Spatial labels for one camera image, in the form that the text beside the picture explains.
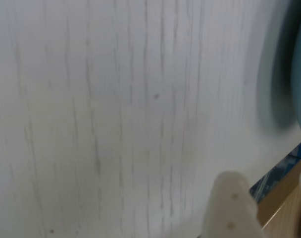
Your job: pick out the dark blue patterned strip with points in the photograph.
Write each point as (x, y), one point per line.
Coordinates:
(271, 178)

